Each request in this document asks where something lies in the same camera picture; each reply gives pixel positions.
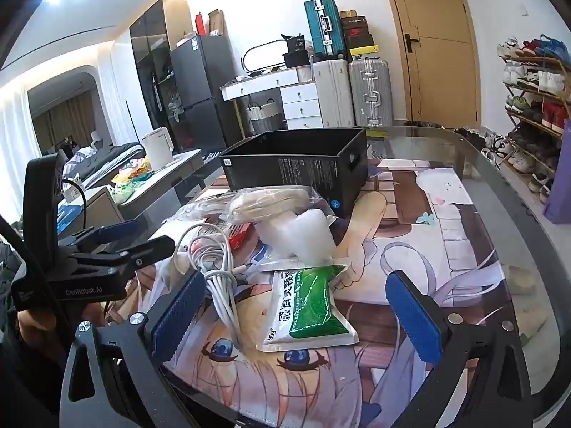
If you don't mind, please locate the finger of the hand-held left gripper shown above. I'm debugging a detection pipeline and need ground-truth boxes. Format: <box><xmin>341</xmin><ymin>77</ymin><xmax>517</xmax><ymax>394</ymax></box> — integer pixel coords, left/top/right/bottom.
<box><xmin>71</xmin><ymin>234</ymin><xmax>177</xmax><ymax>278</ymax></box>
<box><xmin>58</xmin><ymin>219</ymin><xmax>139</xmax><ymax>253</ymax></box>

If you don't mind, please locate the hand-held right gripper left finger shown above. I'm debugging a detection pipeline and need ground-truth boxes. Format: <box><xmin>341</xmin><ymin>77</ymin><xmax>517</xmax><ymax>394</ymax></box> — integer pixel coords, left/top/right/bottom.
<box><xmin>59</xmin><ymin>269</ymin><xmax>208</xmax><ymax>428</ymax></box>

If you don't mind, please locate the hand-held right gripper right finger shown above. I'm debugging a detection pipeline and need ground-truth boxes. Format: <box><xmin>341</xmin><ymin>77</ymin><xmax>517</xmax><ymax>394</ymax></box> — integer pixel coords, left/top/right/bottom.
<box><xmin>384</xmin><ymin>270</ymin><xmax>536</xmax><ymax>428</ymax></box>

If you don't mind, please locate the white charging cable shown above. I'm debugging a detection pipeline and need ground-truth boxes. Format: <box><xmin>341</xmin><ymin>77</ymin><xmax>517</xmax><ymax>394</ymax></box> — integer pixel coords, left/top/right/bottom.
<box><xmin>172</xmin><ymin>223</ymin><xmax>247</xmax><ymax>349</ymax></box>

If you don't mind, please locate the red edged zip bag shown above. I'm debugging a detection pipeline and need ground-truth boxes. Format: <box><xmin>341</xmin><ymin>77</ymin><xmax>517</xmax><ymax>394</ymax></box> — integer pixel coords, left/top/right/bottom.
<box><xmin>209</xmin><ymin>218</ymin><xmax>253</xmax><ymax>250</ymax></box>

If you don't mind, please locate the green and white pouch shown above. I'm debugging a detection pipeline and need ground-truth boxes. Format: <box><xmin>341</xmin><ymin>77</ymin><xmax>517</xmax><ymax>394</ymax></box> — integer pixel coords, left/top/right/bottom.
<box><xmin>256</xmin><ymin>264</ymin><xmax>361</xmax><ymax>352</ymax></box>

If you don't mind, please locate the bagged cream cord bundle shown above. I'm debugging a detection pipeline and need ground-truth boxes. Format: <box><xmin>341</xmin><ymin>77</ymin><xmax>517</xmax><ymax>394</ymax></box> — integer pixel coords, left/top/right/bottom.
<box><xmin>225</xmin><ymin>187</ymin><xmax>333</xmax><ymax>224</ymax></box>

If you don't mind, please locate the white tissue paper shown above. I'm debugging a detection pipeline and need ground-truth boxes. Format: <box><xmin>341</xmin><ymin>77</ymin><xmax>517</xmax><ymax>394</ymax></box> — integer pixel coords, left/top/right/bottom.
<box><xmin>256</xmin><ymin>209</ymin><xmax>337</xmax><ymax>263</ymax></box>

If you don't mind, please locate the black cardboard box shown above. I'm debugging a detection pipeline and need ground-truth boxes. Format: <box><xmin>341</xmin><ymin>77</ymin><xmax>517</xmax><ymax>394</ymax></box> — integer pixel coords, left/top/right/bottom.
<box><xmin>221</xmin><ymin>127</ymin><xmax>369</xmax><ymax>217</ymax></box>

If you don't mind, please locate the person's left forearm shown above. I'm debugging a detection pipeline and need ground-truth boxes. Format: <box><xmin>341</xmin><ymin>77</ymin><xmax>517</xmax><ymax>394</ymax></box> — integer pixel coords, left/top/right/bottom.
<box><xmin>17</xmin><ymin>310</ymin><xmax>63</xmax><ymax>348</ymax></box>

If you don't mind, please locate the beige low cabinet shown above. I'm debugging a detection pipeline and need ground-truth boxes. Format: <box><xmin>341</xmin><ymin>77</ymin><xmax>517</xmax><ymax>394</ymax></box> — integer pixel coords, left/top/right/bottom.
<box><xmin>56</xmin><ymin>185</ymin><xmax>123</xmax><ymax>239</ymax></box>

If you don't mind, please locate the pile of colourful packets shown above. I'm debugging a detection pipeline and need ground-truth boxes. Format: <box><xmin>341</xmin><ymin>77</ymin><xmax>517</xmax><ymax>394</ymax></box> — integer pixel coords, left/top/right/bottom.
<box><xmin>111</xmin><ymin>158</ymin><xmax>155</xmax><ymax>184</ymax></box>

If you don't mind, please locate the clear plastic bag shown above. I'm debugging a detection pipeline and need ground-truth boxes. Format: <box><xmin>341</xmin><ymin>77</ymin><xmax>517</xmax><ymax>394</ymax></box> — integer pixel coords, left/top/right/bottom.
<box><xmin>163</xmin><ymin>195</ymin><xmax>235</xmax><ymax>224</ymax></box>

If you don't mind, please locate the bed with dark bedding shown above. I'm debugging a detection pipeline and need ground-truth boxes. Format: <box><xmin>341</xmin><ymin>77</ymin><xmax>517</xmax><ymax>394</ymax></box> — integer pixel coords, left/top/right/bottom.
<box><xmin>62</xmin><ymin>140</ymin><xmax>143</xmax><ymax>189</ymax></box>

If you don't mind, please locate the white electric kettle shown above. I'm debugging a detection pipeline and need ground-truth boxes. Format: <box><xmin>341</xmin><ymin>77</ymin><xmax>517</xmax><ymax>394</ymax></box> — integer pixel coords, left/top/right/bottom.
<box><xmin>142</xmin><ymin>127</ymin><xmax>175</xmax><ymax>173</ymax></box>

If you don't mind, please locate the white side cabinet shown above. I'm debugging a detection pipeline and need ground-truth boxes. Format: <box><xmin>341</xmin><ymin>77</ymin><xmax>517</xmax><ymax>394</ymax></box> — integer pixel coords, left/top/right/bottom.
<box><xmin>107</xmin><ymin>149</ymin><xmax>206</xmax><ymax>221</ymax></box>

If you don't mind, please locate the brown curtain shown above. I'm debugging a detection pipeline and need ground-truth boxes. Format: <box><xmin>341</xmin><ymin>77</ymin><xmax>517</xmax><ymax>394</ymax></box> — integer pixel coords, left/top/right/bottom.
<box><xmin>33</xmin><ymin>93</ymin><xmax>97</xmax><ymax>152</ymax></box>

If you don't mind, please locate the beige slipper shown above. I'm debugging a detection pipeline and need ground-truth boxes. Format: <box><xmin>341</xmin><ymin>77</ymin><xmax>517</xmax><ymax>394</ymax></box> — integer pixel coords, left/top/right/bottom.
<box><xmin>504</xmin><ymin>265</ymin><xmax>537</xmax><ymax>295</ymax></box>

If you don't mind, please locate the dark grey fridge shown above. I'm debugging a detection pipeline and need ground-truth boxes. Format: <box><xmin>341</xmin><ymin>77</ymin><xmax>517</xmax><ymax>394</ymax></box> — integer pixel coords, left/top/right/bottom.
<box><xmin>170</xmin><ymin>35</ymin><xmax>244</xmax><ymax>153</ymax></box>

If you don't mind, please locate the woven laundry basket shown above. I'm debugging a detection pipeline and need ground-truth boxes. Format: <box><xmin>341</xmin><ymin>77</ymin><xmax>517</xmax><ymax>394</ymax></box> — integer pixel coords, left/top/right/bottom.
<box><xmin>247</xmin><ymin>98</ymin><xmax>286</xmax><ymax>134</ymax></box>

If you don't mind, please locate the black glass cabinet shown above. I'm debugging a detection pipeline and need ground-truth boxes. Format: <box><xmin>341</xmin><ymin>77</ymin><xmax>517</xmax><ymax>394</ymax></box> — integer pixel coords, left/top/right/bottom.
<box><xmin>129</xmin><ymin>0</ymin><xmax>192</xmax><ymax>143</ymax></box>

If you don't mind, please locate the pile of loose shoes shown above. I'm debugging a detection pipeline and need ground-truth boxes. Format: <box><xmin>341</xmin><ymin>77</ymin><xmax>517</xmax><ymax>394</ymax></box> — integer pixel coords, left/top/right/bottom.
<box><xmin>453</xmin><ymin>126</ymin><xmax>502</xmax><ymax>164</ymax></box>

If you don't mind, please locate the purple bag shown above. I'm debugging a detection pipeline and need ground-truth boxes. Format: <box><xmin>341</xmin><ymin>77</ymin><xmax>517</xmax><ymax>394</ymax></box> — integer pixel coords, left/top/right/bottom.
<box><xmin>542</xmin><ymin>118</ymin><xmax>571</xmax><ymax>226</ymax></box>

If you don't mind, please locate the white dressing table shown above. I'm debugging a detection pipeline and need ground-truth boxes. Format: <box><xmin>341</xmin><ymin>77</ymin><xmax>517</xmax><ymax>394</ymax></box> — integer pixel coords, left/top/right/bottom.
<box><xmin>221</xmin><ymin>68</ymin><xmax>324</xmax><ymax>133</ymax></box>

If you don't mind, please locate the oval mirror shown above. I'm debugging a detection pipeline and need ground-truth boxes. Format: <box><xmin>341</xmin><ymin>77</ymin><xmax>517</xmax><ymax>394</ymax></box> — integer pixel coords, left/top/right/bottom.
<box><xmin>242</xmin><ymin>39</ymin><xmax>290</xmax><ymax>70</ymax></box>

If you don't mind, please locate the brown cardboard box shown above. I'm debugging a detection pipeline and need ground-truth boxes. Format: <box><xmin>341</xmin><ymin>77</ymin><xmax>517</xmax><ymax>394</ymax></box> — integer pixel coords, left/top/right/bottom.
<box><xmin>207</xmin><ymin>9</ymin><xmax>226</xmax><ymax>37</ymax></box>

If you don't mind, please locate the silver suitcase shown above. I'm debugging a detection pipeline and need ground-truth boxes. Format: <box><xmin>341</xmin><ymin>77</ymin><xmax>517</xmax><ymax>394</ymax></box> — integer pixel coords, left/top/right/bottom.
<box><xmin>348</xmin><ymin>57</ymin><xmax>394</xmax><ymax>126</ymax></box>

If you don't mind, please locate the white suitcase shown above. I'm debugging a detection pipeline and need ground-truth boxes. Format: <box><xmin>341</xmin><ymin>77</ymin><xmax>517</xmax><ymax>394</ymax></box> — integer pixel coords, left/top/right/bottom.
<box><xmin>312</xmin><ymin>59</ymin><xmax>355</xmax><ymax>129</ymax></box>

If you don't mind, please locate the black bag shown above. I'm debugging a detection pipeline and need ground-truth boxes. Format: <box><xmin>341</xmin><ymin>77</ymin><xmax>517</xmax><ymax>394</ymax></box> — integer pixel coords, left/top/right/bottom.
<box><xmin>281</xmin><ymin>33</ymin><xmax>313</xmax><ymax>68</ymax></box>

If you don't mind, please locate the wooden door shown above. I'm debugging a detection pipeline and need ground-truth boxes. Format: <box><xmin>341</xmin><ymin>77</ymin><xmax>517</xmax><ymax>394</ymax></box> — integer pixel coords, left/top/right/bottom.
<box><xmin>383</xmin><ymin>0</ymin><xmax>482</xmax><ymax>130</ymax></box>

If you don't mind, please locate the shoe rack with shoes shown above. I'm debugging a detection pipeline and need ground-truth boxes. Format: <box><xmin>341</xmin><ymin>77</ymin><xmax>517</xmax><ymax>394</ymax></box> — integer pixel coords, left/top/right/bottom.
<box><xmin>497</xmin><ymin>33</ymin><xmax>571</xmax><ymax>203</ymax></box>

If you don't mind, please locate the teal suitcase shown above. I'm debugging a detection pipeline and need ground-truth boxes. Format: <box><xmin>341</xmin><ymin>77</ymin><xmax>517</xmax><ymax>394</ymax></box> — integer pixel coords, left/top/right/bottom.
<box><xmin>304</xmin><ymin>0</ymin><xmax>348</xmax><ymax>60</ymax></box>

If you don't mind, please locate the wooden shoe rack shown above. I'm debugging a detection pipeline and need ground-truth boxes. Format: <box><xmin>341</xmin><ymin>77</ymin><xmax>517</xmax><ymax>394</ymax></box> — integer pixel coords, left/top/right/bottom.
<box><xmin>497</xmin><ymin>51</ymin><xmax>571</xmax><ymax>206</ymax></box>

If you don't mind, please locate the stack of shoe boxes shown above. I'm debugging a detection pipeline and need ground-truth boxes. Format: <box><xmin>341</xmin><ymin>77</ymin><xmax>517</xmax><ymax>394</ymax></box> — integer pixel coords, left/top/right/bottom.
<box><xmin>339</xmin><ymin>9</ymin><xmax>380</xmax><ymax>61</ymax></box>

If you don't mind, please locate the thin black cable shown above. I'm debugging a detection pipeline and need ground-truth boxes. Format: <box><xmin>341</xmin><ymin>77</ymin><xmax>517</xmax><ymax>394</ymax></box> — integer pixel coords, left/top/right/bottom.
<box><xmin>61</xmin><ymin>179</ymin><xmax>88</xmax><ymax>233</ymax></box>

